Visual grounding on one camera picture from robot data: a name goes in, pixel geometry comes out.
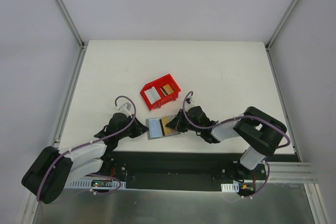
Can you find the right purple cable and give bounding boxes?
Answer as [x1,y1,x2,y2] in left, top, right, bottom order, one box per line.
[183,91,291,200]

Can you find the right white cable duct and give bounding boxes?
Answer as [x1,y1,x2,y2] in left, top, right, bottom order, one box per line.
[221,182,239,193]

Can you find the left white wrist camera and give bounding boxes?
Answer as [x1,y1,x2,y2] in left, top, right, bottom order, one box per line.
[116,102,132,114]

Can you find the left aluminium frame post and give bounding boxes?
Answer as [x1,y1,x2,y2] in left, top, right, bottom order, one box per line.
[39,0,89,50]

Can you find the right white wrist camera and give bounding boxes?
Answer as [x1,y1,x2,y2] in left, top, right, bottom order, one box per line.
[186,95,194,104]

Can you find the aluminium front rail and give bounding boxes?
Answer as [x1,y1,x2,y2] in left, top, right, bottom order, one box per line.
[268,162,317,184]

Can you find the grey leather card holder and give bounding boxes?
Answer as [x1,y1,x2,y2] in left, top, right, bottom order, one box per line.
[146,115,180,140]

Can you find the white cable duct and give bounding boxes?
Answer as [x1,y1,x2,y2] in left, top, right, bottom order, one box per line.
[221,182,239,193]
[65,178,126,190]

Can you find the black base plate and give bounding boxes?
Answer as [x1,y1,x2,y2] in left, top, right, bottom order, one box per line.
[93,151,268,192]

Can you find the aluminium frame post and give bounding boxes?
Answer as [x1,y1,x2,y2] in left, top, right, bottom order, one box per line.
[39,0,89,50]
[264,0,320,51]

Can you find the red plastic bin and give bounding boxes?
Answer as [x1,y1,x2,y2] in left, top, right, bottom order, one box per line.
[140,74,181,111]

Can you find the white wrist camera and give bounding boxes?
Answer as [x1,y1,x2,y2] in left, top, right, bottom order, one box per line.
[116,102,132,114]
[186,95,194,104]

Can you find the right aluminium frame post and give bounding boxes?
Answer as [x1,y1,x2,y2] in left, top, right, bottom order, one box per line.
[264,0,320,51]

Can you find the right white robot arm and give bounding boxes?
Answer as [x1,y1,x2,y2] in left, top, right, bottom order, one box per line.
[163,106,287,179]

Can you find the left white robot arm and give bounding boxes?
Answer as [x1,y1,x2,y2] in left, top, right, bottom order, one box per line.
[21,112,149,204]

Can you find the purple cable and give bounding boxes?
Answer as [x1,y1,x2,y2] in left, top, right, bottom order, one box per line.
[183,91,291,200]
[36,95,137,202]

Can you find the left white cable duct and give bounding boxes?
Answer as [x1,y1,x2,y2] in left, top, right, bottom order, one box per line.
[65,178,126,190]

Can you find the gold credit card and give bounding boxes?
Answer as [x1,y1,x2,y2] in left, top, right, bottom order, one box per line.
[160,84,174,96]
[159,115,179,137]

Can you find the white card stack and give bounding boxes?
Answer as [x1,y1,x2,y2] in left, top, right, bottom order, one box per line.
[144,87,161,104]

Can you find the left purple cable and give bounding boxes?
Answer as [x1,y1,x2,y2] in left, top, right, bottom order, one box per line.
[36,95,137,202]

